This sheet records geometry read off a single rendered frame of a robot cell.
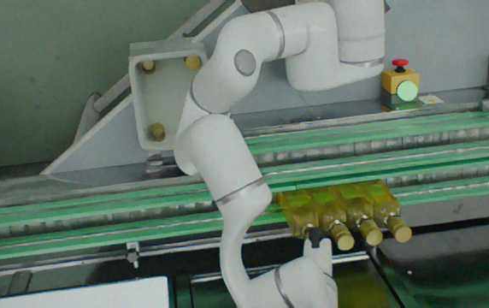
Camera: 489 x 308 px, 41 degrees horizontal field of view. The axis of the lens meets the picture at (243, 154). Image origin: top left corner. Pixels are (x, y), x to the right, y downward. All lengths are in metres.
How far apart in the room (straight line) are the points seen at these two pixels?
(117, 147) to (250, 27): 0.65
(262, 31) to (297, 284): 0.40
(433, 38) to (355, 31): 0.50
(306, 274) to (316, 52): 0.38
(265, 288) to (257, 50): 0.37
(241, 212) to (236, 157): 0.08
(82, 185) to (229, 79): 0.62
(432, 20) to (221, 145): 0.82
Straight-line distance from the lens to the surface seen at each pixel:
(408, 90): 1.55
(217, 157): 0.97
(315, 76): 1.14
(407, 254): 1.57
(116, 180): 1.50
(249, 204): 0.97
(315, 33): 1.12
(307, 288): 0.98
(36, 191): 1.53
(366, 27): 1.19
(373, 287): 1.38
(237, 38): 1.01
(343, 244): 1.28
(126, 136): 1.58
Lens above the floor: 2.24
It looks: 68 degrees down
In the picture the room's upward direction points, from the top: 159 degrees clockwise
